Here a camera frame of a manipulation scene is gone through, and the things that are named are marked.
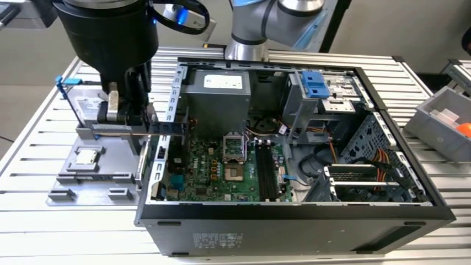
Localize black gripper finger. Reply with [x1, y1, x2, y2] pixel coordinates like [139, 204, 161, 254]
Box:
[96, 82, 128, 124]
[124, 65, 155, 127]

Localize RAM stick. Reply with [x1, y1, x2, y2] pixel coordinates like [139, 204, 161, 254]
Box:
[91, 122, 185, 138]
[75, 174, 116, 181]

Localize black RAM slot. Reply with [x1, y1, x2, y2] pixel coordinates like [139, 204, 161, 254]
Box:
[265, 140, 275, 202]
[260, 140, 269, 202]
[269, 140, 280, 202]
[255, 140, 264, 202]

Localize hard disk in blue carrier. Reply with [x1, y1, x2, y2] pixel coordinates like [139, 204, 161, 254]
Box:
[56, 76, 111, 130]

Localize grey parts rack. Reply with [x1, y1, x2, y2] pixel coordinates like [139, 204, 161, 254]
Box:
[44, 103, 148, 207]

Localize silver CPU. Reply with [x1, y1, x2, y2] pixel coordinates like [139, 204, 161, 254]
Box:
[75, 150, 100, 164]

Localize grey power supply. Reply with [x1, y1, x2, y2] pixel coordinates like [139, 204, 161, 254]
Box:
[181, 68, 253, 139]

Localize metal socket cover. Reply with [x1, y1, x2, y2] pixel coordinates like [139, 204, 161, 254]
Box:
[223, 132, 247, 163]

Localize CPU socket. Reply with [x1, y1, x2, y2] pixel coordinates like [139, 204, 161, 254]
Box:
[224, 165, 244, 182]

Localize green motherboard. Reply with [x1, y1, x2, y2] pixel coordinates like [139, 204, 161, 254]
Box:
[161, 137, 295, 202]

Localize grey metal drive cage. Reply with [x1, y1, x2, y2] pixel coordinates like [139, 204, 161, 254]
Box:
[281, 70, 356, 140]

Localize blue drive latch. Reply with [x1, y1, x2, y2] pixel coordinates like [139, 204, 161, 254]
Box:
[300, 71, 331, 99]

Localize black PC case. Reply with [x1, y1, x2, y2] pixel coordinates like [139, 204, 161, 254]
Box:
[132, 56, 458, 256]

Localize metal disk bay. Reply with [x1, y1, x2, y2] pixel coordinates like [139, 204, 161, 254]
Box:
[304, 162, 431, 204]

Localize grey plastic bin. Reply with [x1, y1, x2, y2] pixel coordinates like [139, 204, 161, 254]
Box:
[403, 85, 471, 164]

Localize white block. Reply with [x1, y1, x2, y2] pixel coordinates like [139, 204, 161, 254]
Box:
[430, 108, 460, 122]

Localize aluminium side table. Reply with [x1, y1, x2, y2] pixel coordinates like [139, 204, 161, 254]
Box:
[438, 59, 471, 96]

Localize orange ball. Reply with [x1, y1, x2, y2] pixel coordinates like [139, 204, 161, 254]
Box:
[454, 123, 471, 138]

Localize black rounded object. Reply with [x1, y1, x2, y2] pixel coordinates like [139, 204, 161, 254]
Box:
[459, 26, 471, 55]

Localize thick black cable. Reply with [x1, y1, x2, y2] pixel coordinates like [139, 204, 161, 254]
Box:
[148, 0, 212, 36]

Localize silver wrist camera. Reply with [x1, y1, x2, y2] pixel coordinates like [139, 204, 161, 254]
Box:
[161, 4, 219, 39]

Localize orange drive wires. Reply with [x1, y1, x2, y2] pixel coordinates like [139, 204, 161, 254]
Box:
[308, 124, 339, 165]

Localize orange yellow red wires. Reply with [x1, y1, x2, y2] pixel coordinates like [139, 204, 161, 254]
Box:
[374, 147, 391, 193]

